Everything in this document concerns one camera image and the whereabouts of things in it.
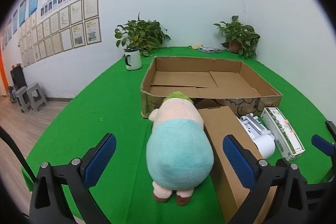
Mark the black cabinet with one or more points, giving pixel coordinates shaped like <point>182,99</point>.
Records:
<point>18,78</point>

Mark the group of framed wall certificates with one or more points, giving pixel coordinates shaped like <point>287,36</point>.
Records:
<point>78,16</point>

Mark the yellow paper item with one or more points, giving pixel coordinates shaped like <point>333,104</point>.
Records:
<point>197,47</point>

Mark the small brown cardboard box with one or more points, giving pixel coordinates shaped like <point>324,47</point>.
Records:
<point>223,124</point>

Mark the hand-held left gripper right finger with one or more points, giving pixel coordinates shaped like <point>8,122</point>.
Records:
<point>239,163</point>

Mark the white handheld fan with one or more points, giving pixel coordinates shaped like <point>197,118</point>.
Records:
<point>262,145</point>

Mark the blue patterned packet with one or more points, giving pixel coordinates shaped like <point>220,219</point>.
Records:
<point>210,50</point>

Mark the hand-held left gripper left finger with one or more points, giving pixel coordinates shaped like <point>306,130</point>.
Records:
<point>101,158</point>

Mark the grey plastic stool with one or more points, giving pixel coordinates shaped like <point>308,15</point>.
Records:
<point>22,99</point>
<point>36,95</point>

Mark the large cardboard box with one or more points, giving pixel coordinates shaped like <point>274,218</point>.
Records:
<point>183,77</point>

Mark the potted plant in brown pot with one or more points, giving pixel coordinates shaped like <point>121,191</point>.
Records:
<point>240,35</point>

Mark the pink and teal plush toy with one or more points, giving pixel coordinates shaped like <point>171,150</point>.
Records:
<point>178,150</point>

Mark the green and white carton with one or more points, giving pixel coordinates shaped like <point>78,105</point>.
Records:
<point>281,129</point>

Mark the leafy potted plant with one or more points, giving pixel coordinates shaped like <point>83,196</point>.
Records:
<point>141,35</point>

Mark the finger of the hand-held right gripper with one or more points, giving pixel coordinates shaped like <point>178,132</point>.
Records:
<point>331,128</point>
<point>322,144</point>

